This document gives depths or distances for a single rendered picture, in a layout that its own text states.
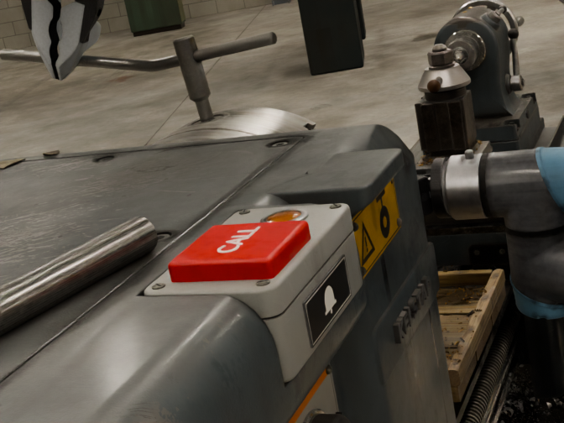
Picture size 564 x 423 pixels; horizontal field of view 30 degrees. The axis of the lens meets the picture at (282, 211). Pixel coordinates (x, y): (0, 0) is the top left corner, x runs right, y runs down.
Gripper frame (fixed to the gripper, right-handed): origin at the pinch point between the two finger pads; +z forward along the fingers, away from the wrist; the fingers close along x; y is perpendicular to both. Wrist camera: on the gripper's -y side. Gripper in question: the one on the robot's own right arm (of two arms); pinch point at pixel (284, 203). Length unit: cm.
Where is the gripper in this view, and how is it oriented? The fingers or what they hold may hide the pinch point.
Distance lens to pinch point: 128.7
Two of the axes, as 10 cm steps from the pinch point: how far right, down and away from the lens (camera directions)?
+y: 3.6, -3.3, 8.7
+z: -9.2, 0.5, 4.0
